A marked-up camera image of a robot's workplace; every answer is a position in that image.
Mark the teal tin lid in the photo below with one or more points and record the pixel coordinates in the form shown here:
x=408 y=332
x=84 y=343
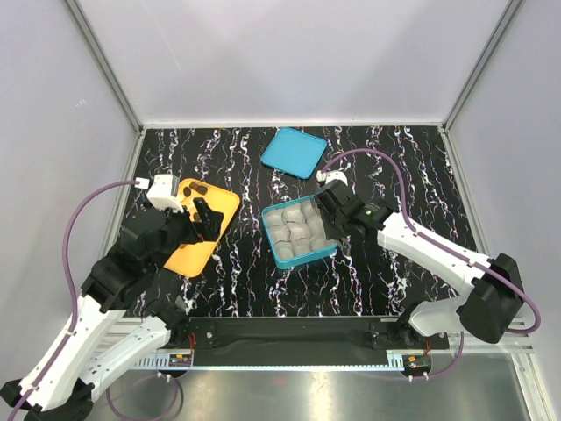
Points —
x=294 y=153

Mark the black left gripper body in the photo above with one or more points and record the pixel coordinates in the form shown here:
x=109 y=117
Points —
x=179 y=231

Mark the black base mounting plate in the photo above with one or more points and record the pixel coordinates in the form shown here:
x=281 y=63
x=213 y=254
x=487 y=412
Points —
x=243 y=343

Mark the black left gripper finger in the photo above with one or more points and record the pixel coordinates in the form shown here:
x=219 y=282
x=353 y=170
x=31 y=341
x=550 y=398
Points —
x=196 y=220
x=213 y=220

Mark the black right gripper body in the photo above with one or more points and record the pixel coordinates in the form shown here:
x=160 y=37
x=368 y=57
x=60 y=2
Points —
x=332 y=224

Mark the left connector module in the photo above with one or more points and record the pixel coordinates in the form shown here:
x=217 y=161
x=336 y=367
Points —
x=180 y=360

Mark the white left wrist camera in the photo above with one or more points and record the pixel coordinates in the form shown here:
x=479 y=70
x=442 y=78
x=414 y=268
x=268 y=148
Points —
x=162 y=192

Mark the teal tin box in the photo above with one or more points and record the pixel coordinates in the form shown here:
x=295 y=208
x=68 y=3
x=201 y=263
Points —
x=317 y=247

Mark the aluminium frame rail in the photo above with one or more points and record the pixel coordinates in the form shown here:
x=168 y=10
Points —
x=97 y=53

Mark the white paper cup liner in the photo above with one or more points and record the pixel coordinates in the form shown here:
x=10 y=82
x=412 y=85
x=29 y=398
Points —
x=293 y=214
x=298 y=231
x=284 y=251

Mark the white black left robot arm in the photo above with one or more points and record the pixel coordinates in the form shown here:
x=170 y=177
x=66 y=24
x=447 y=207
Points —
x=69 y=378

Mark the orange plastic tray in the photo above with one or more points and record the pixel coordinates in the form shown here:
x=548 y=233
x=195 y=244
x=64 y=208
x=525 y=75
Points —
x=189 y=260

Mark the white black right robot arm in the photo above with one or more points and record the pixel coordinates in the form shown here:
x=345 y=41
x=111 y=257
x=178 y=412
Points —
x=488 y=289

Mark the orange connector module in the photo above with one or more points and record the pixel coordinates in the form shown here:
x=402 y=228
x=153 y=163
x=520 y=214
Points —
x=417 y=367

